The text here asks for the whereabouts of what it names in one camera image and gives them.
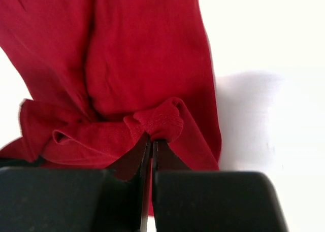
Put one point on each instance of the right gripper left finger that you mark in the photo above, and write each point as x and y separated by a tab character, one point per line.
112	199

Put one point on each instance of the dark red t-shirt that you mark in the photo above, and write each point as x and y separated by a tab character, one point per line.
104	73

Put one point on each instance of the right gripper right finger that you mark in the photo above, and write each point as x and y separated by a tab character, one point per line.
187	200

